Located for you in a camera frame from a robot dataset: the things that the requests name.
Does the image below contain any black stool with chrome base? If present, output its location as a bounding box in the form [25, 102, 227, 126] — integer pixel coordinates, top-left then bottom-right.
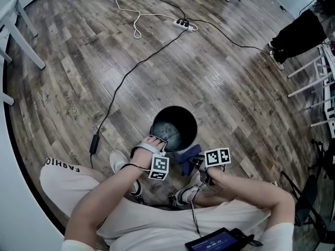
[135, 191, 189, 211]

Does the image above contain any white power strip with cable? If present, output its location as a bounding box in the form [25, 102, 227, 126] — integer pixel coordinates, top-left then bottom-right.
[101, 0, 176, 39]

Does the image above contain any hand-held gripper cable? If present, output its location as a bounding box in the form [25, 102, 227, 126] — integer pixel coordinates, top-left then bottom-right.
[119, 163, 151, 172]
[191, 184, 207, 239]

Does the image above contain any white table frame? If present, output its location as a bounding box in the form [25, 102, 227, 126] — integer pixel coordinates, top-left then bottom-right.
[286, 44, 335, 138]

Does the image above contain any right hand-held gripper cable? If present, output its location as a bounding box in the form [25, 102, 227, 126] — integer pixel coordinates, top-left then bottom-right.
[191, 184, 207, 239]

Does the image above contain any person's left hand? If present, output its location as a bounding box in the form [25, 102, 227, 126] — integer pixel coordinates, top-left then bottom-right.
[130, 136, 167, 171]

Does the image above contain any black power cable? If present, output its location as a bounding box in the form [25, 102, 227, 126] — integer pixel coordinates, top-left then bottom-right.
[155, 0, 186, 22]
[94, 29, 189, 138]
[187, 18, 272, 53]

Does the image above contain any person's right forearm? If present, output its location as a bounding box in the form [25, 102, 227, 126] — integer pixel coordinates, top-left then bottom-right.
[206, 166, 296, 221]

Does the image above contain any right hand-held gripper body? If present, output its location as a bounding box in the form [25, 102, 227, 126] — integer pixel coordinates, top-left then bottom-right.
[198, 147, 231, 187]

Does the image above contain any person's right white sock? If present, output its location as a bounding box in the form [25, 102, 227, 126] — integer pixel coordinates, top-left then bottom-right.
[174, 187, 191, 203]

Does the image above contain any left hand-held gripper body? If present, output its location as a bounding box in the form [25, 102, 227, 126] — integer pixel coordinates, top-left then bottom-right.
[129, 134, 170, 181]

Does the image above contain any left hand-held gripper cable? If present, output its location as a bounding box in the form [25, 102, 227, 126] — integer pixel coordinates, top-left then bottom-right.
[119, 163, 151, 172]

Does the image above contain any dark blue cloth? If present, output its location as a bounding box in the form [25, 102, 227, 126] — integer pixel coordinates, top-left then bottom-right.
[175, 144, 204, 177]

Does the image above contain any person's right white shoe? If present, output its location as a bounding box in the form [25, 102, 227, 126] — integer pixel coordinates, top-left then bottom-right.
[183, 171, 207, 196]

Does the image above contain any person's left forearm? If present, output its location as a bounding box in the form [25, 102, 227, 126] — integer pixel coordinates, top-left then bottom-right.
[64, 163, 152, 245]

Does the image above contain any black power adapter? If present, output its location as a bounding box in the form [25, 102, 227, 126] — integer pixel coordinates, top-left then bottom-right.
[89, 135, 101, 154]

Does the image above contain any black round bucket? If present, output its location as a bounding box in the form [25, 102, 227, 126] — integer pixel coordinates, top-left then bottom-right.
[150, 105, 198, 153]

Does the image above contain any black stand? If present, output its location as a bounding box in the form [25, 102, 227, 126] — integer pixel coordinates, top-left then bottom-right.
[310, 137, 335, 180]

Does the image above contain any person's right leg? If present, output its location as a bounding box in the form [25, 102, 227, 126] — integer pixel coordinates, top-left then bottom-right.
[195, 189, 236, 206]

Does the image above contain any person's white shirt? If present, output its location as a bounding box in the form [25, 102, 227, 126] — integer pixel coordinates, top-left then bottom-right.
[61, 200, 295, 251]

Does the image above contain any black folding chair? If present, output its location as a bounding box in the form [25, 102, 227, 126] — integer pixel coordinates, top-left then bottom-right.
[280, 171, 335, 245]

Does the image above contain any black screen device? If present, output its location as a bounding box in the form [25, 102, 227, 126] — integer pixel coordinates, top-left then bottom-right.
[184, 227, 264, 251]

